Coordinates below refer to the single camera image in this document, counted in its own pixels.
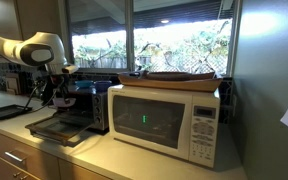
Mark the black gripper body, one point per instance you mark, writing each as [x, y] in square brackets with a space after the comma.
[56, 86]

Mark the purple plastic bowl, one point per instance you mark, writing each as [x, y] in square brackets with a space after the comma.
[61, 102]

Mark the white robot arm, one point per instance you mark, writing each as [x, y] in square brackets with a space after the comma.
[41, 49]

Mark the light blue plastic bowl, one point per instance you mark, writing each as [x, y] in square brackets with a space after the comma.
[84, 83]

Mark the grey toaster oven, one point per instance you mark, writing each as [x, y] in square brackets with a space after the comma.
[90, 109]

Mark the dark blue plastic bowl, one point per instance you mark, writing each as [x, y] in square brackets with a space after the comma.
[102, 86]

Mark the white microwave oven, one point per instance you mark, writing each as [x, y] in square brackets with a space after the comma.
[182, 124]

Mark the black baking tray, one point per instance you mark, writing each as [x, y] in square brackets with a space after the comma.
[12, 111]

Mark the wooden tray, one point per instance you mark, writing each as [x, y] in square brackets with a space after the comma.
[207, 82]

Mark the window frame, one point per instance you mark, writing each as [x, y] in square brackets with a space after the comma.
[194, 36]

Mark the silver drawer handle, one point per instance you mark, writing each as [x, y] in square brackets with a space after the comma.
[11, 155]

